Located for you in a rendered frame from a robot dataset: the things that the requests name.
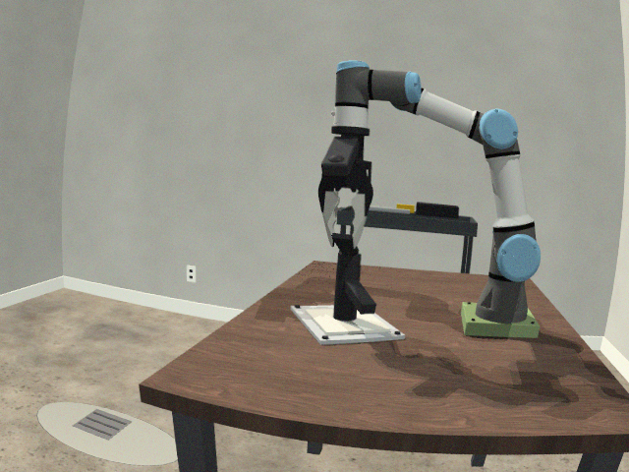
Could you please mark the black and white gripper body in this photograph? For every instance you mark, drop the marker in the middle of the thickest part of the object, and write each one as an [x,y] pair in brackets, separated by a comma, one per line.
[359,167]

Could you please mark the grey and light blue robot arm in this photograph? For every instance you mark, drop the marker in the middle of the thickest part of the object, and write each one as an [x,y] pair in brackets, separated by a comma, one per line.
[519,257]

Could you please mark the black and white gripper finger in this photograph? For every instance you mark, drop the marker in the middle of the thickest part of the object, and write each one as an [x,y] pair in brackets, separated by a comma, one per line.
[361,204]
[329,202]

